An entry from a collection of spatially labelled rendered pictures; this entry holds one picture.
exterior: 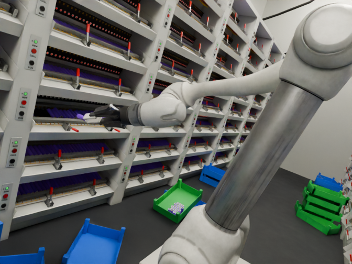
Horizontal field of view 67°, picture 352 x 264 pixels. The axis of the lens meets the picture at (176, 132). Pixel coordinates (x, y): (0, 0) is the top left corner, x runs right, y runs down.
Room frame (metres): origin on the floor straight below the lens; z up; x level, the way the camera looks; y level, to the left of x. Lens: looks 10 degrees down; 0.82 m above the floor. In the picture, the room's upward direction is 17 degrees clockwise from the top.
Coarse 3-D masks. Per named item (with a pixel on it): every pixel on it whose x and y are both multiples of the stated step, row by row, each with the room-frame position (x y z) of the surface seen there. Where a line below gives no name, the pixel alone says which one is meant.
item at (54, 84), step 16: (48, 48) 1.18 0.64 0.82; (48, 64) 1.17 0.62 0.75; (64, 64) 1.27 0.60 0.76; (80, 64) 1.35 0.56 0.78; (96, 64) 1.43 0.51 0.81; (48, 80) 1.09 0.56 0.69; (64, 80) 1.16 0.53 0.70; (80, 80) 1.24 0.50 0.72; (96, 80) 1.36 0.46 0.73; (112, 80) 1.51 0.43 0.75; (128, 80) 1.59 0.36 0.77; (64, 96) 1.13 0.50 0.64; (80, 96) 1.19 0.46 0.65; (96, 96) 1.27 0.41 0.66; (112, 96) 1.35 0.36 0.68; (128, 96) 1.49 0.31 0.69
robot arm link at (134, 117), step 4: (132, 104) 1.00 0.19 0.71; (136, 104) 0.99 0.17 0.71; (140, 104) 0.98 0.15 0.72; (132, 108) 0.98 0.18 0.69; (136, 108) 0.97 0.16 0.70; (128, 112) 0.98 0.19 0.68; (132, 112) 0.97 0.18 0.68; (136, 112) 0.97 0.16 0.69; (128, 116) 0.98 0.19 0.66; (132, 116) 0.97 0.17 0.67; (136, 116) 0.96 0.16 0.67; (132, 120) 0.97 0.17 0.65; (136, 120) 0.97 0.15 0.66; (140, 120) 0.96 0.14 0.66; (132, 124) 0.99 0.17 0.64; (136, 124) 0.98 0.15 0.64; (140, 124) 0.98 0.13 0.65
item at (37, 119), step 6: (36, 120) 1.08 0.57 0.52; (42, 120) 1.10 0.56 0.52; (48, 120) 1.12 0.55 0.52; (54, 120) 1.15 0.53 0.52; (60, 120) 1.17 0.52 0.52; (66, 120) 1.20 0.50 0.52; (72, 120) 1.23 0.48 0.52; (78, 120) 1.26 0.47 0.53; (96, 126) 1.35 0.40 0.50; (102, 126) 1.38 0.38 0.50
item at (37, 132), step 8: (72, 104) 1.35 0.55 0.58; (80, 104) 1.39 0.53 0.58; (88, 104) 1.44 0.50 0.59; (32, 120) 1.01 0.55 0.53; (32, 128) 1.04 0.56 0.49; (40, 128) 1.07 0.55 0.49; (48, 128) 1.10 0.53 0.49; (56, 128) 1.14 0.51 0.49; (80, 128) 1.25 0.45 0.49; (88, 128) 1.29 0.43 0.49; (96, 128) 1.34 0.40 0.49; (104, 128) 1.39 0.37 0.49; (120, 128) 1.51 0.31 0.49; (128, 128) 1.55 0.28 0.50; (32, 136) 1.03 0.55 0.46; (40, 136) 1.06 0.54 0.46; (48, 136) 1.09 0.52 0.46; (56, 136) 1.13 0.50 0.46; (64, 136) 1.16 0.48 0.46; (72, 136) 1.20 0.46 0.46; (80, 136) 1.24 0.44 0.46; (88, 136) 1.28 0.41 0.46; (96, 136) 1.33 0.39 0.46; (104, 136) 1.38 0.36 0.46; (112, 136) 1.43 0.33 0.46; (120, 136) 1.49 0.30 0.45
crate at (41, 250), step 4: (40, 248) 0.91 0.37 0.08; (44, 248) 0.92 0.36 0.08; (40, 252) 0.90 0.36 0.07; (44, 252) 0.91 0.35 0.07; (0, 256) 0.85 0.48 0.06; (4, 256) 0.85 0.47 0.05; (8, 256) 0.86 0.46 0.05; (12, 256) 0.87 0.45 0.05; (16, 256) 0.88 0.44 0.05; (20, 256) 0.88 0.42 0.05; (24, 256) 0.89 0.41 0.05; (28, 256) 0.90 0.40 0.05; (32, 256) 0.91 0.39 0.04; (36, 256) 0.91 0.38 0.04; (40, 256) 0.91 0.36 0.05; (0, 260) 0.85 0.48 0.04; (4, 260) 0.86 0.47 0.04; (8, 260) 0.86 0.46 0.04; (12, 260) 0.87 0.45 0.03; (16, 260) 0.88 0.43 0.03; (20, 260) 0.88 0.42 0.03; (24, 260) 0.89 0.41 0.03; (28, 260) 0.90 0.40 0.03; (32, 260) 0.91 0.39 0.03; (36, 260) 0.91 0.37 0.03; (40, 260) 0.91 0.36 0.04; (44, 260) 0.89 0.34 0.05
